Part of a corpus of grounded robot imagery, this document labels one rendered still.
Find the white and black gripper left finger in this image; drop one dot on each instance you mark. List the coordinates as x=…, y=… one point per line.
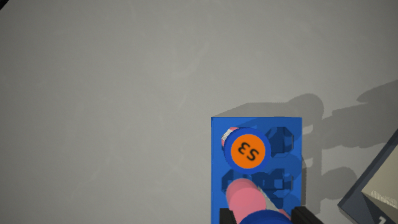
x=226, y=216

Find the blue tube rack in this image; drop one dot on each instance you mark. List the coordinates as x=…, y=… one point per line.
x=276, y=184

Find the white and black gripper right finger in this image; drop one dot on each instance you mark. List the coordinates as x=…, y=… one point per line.
x=301, y=215

